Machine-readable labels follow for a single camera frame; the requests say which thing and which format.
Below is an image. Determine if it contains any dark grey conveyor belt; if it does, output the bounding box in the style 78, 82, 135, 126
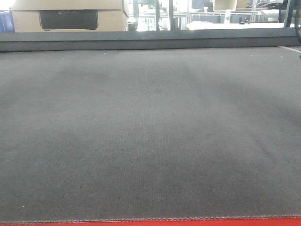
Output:
0, 47, 301, 223

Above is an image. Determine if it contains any white table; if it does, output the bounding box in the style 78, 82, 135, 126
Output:
187, 21, 284, 31

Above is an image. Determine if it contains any cardboard box with black label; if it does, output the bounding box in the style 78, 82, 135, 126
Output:
11, 0, 129, 33

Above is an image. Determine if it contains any black conveyor side rail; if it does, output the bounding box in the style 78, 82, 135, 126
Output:
0, 28, 300, 52

